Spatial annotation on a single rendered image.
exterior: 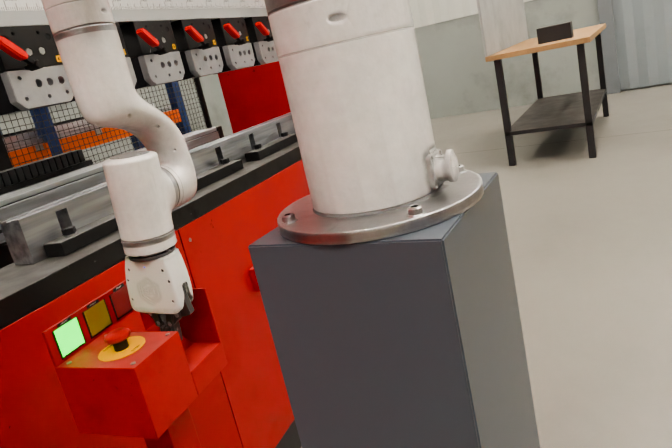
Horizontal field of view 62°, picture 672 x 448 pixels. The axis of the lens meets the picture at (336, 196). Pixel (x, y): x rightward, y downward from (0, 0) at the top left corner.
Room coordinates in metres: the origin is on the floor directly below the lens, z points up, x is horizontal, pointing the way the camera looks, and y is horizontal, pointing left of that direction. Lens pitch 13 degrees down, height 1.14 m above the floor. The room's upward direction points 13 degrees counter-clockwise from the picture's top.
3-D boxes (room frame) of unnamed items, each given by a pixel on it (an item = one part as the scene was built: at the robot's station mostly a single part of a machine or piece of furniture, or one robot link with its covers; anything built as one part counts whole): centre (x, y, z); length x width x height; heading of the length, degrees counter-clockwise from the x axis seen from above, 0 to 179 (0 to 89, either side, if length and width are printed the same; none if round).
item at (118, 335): (0.82, 0.38, 0.79); 0.04 x 0.04 x 0.04
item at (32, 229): (1.87, 0.29, 0.92); 1.68 x 0.06 x 0.10; 154
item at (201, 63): (1.79, 0.33, 1.26); 0.15 x 0.09 x 0.17; 154
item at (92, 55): (0.93, 0.29, 1.11); 0.16 x 0.09 x 0.30; 150
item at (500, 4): (5.01, -2.15, 0.75); 1.80 x 0.75 x 1.50; 149
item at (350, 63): (0.50, -0.04, 1.09); 0.19 x 0.19 x 0.18
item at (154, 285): (0.90, 0.32, 0.86); 0.10 x 0.07 x 0.11; 66
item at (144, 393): (0.86, 0.37, 0.75); 0.20 x 0.16 x 0.18; 156
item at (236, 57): (1.97, 0.24, 1.26); 0.15 x 0.09 x 0.17; 154
